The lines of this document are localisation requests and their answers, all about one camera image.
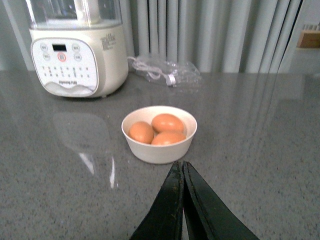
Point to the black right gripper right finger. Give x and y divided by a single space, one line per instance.
207 217

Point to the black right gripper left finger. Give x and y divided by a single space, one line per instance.
164 220

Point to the brown egg front in bowl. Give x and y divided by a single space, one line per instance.
168 138

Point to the brown egg in bowl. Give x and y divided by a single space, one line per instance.
141 132
168 138
167 122

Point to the brown egg left in bowl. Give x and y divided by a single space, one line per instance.
141 132

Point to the brown egg back in bowl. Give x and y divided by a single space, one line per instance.
167 122

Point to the brown cardboard box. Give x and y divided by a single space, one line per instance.
309 37

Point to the white ceramic bowl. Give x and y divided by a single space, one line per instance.
159 154

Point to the clear plastic bag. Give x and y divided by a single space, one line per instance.
168 73

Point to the grey curtain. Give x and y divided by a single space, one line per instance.
228 36

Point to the white Joyoung soymilk maker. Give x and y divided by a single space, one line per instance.
78 46

